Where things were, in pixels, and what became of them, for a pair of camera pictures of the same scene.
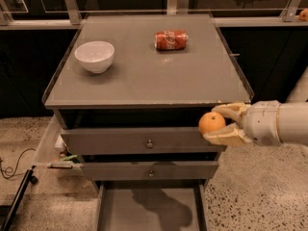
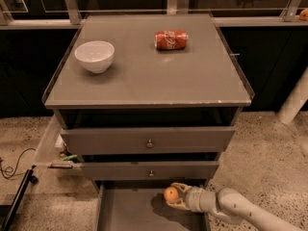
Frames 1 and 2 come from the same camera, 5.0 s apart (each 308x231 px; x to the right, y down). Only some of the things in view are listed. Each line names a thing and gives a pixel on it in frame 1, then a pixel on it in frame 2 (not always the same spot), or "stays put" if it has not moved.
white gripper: (262, 122) → (193, 197)
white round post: (299, 90) stays put
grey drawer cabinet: (128, 95) stays put
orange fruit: (211, 121) → (170, 193)
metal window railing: (175, 5) stays put
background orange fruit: (303, 15) stays put
